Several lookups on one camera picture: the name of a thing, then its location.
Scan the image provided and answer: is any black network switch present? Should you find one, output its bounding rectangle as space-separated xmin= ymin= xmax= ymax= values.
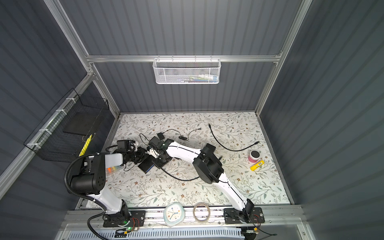
xmin=138 ymin=155 xmax=155 ymax=174

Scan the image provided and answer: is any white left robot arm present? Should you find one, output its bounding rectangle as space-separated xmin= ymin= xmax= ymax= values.
xmin=64 ymin=140 xmax=148 ymax=227

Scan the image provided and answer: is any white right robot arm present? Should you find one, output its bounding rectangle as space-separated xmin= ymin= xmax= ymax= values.
xmin=148 ymin=137 xmax=255 ymax=218

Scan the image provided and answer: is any white analog clock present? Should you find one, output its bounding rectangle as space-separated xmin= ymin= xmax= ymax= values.
xmin=163 ymin=202 xmax=186 ymax=227

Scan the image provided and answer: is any pink tape roll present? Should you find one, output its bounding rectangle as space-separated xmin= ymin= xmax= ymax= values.
xmin=248 ymin=150 xmax=261 ymax=163

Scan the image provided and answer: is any yellow marker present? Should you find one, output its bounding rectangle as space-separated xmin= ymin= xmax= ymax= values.
xmin=250 ymin=160 xmax=265 ymax=171

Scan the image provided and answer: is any black power adapter with cord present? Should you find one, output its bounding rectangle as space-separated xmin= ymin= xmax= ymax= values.
xmin=137 ymin=128 xmax=202 ymax=145

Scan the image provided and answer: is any black wire wall basket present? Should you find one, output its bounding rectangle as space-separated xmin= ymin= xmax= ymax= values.
xmin=24 ymin=89 xmax=113 ymax=163

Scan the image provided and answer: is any clear tape ring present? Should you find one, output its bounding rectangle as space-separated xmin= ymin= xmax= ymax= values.
xmin=192 ymin=202 xmax=211 ymax=223

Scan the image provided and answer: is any white wire mesh basket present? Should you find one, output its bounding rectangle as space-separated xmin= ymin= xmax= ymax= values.
xmin=153 ymin=59 xmax=222 ymax=85

